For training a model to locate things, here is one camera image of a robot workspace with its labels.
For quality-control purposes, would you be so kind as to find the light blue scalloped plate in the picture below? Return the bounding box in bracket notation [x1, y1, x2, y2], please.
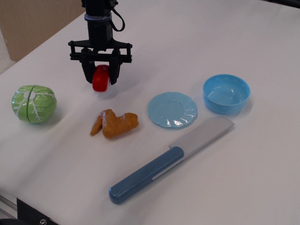
[148, 92, 198, 128]

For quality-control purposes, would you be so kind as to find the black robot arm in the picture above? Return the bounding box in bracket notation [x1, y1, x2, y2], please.
[68, 0, 132, 85]

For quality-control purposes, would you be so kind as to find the black metal corner bracket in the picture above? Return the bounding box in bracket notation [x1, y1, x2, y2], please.
[16, 198, 58, 225]

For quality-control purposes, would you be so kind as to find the toy knife blue handle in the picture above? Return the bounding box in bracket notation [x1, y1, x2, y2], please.
[109, 117, 234, 204]

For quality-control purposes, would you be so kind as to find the toy fried chicken wing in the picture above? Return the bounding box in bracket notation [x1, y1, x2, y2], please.
[90, 109, 139, 139]

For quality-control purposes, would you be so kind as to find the light blue plastic bowl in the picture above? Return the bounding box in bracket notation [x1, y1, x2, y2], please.
[202, 74, 251, 115]

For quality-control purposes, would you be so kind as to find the aluminium table frame rail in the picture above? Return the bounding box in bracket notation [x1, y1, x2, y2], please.
[0, 188, 17, 219]

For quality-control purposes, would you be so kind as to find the green toy cabbage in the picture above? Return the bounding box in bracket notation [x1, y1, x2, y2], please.
[11, 85, 57, 124]

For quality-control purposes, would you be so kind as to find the red tuna sushi toy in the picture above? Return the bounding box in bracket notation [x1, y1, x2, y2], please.
[92, 65, 110, 92]

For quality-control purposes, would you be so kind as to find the black cable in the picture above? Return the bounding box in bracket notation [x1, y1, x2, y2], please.
[111, 8, 124, 32]

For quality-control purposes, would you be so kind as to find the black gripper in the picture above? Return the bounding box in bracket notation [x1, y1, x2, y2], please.
[68, 20, 132, 85]

